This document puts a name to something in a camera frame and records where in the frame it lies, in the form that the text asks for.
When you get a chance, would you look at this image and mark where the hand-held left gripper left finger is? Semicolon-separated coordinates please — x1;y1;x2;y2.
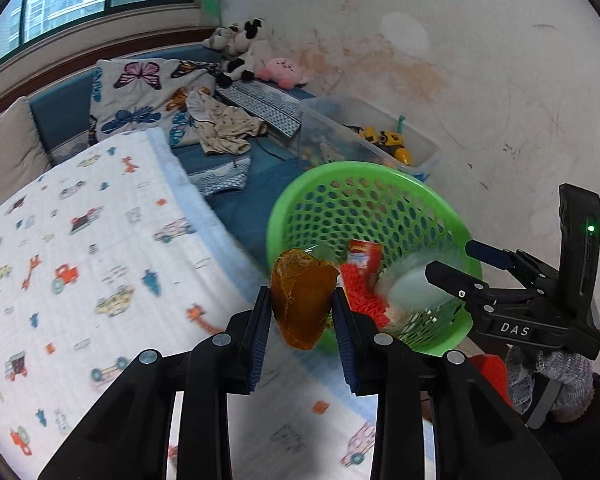
37;285;273;480

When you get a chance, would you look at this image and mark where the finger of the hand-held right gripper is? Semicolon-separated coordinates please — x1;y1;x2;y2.
424;259;491;311
464;239;556;291

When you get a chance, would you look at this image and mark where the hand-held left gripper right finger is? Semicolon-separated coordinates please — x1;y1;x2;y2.
331;287;563;480

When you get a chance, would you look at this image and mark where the white plastic container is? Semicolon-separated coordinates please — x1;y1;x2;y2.
379;264;462;322

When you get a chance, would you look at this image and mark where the red foam net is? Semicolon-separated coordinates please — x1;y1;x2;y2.
339;260;392;330

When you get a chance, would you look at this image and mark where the red snack packet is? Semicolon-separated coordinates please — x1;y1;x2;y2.
343;239;384;275

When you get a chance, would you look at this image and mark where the green plastic basket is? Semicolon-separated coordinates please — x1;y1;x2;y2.
266;161;483;359

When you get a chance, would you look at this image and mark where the person's right hand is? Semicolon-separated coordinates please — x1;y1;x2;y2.
505;346;596;423

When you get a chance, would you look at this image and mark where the blue mattress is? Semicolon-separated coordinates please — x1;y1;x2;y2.
27;42;321;266

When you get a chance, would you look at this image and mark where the blue white patterned cloth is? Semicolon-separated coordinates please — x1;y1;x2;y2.
186;155;254;197

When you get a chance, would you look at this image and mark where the vehicle print blanket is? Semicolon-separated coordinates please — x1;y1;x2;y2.
0;127;433;480

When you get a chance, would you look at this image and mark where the clear plastic storage box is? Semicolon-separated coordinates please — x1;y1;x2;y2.
297;95;442;184

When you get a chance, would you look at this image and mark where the beige patterned garment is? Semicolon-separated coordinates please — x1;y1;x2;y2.
184;90;269;157

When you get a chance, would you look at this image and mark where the grey patterned cloth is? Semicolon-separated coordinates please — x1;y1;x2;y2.
216;82;307;139

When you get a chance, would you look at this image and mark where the pink plush toy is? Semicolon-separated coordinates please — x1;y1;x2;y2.
256;56;311;91

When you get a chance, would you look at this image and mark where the butterfly print blanket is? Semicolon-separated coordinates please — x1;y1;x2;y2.
86;57;222;150

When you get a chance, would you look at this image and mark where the cow plush toy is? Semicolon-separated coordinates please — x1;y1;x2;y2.
201;16;277;89

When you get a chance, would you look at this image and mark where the beige cushion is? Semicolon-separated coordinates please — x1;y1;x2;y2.
0;95;52;222

